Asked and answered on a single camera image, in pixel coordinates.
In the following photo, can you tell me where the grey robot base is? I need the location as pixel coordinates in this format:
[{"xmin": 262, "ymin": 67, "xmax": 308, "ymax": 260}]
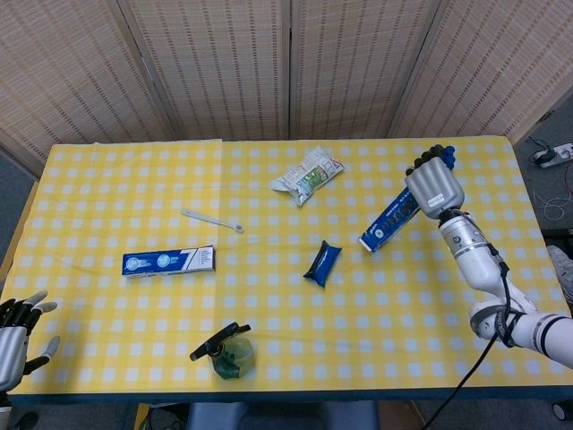
[{"xmin": 185, "ymin": 400, "xmax": 380, "ymax": 430}]

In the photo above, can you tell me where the beige woven folding screen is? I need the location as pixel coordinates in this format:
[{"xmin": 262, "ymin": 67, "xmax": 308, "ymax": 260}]
[{"xmin": 0, "ymin": 0, "xmax": 573, "ymax": 178}]

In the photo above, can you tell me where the small white plastic spoon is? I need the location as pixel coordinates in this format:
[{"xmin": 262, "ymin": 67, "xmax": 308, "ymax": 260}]
[{"xmin": 180, "ymin": 208, "xmax": 245, "ymax": 234}]

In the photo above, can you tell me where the green spray bottle black trigger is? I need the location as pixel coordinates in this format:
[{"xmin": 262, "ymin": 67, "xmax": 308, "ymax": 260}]
[{"xmin": 189, "ymin": 322, "xmax": 257, "ymax": 382}]

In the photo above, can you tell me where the blue cookie box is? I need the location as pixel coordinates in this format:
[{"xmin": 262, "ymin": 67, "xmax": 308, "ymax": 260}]
[{"xmin": 358, "ymin": 185, "xmax": 423, "ymax": 254}]

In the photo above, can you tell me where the grey shoe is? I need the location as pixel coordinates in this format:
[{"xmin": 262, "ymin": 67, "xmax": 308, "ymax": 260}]
[{"xmin": 546, "ymin": 245, "xmax": 573, "ymax": 310}]

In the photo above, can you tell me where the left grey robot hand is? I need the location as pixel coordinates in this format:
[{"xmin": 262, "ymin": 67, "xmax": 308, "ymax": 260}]
[{"xmin": 0, "ymin": 289, "xmax": 62, "ymax": 393}]

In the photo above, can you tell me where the thin white wire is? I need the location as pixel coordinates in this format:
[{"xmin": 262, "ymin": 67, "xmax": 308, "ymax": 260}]
[{"xmin": 532, "ymin": 191, "xmax": 573, "ymax": 221}]

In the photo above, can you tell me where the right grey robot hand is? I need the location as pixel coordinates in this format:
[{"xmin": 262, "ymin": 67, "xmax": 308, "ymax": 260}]
[{"xmin": 404, "ymin": 143, "xmax": 466, "ymax": 220}]

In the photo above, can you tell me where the black cable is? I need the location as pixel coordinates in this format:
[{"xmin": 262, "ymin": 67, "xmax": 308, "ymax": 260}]
[{"xmin": 427, "ymin": 244, "xmax": 523, "ymax": 430}]

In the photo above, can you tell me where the silver snack bag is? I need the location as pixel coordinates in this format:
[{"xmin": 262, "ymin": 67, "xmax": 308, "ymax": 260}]
[{"xmin": 271, "ymin": 145, "xmax": 346, "ymax": 208}]

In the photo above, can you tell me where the white blue toothpaste box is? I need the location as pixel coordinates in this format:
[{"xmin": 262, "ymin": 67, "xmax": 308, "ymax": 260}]
[{"xmin": 121, "ymin": 245, "xmax": 218, "ymax": 281}]

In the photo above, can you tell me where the white power strip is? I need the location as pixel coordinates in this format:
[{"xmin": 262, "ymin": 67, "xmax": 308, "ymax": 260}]
[{"xmin": 530, "ymin": 142, "xmax": 573, "ymax": 169}]

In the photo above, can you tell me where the blue cookie pack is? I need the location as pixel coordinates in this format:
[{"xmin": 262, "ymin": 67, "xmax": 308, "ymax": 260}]
[{"xmin": 303, "ymin": 240, "xmax": 343, "ymax": 288}]

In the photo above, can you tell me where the yellow white checked tablecloth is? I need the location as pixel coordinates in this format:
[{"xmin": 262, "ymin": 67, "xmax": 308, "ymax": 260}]
[{"xmin": 7, "ymin": 136, "xmax": 573, "ymax": 398}]

